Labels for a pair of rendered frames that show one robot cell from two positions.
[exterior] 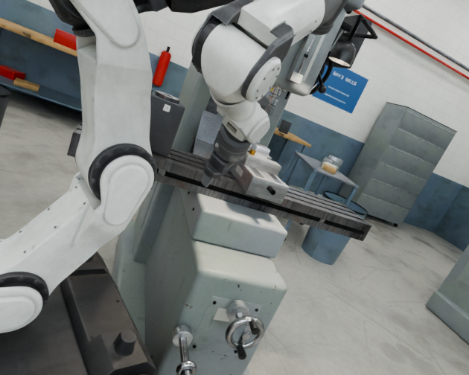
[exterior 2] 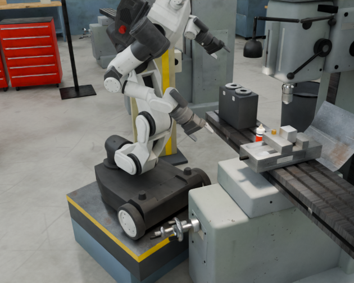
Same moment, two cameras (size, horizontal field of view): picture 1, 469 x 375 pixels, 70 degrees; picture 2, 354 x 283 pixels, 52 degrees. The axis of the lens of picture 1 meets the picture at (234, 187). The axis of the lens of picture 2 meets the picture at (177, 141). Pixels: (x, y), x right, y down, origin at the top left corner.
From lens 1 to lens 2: 1.83 m
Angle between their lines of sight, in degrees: 84
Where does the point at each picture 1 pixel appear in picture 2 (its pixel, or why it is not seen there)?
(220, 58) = not seen: hidden behind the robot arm
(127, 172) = (138, 121)
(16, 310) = (128, 165)
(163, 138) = (234, 117)
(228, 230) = (227, 181)
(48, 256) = (138, 151)
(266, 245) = (243, 203)
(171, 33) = not seen: outside the picture
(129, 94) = not seen: hidden behind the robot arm
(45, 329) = (146, 185)
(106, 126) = (139, 104)
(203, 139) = (316, 126)
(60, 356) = (136, 191)
